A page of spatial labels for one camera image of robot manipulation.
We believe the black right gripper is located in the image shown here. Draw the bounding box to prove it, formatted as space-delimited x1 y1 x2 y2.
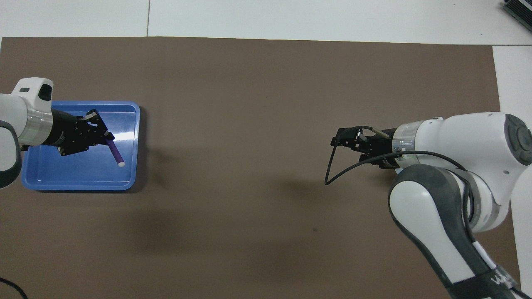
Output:
331 127 393 169

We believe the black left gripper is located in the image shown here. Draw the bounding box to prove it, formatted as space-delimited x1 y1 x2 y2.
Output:
49 109 115 157

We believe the purple highlighter pen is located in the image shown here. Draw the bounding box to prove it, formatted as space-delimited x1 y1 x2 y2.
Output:
105 138 126 168

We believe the blue plastic tray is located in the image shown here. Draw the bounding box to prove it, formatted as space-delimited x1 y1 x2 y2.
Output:
21 101 141 191

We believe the brown table mat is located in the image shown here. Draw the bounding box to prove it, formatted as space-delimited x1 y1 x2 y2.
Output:
0 37 523 299

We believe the grey ribbed device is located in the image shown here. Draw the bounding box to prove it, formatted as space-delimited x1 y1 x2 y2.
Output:
501 0 532 26

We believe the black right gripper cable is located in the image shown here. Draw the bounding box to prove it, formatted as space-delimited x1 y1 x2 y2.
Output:
324 126 474 227

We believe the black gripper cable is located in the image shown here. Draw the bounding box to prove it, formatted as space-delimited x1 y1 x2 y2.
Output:
324 126 474 227
0 277 29 299

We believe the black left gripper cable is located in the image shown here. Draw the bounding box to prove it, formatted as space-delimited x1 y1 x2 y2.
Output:
0 277 29 299

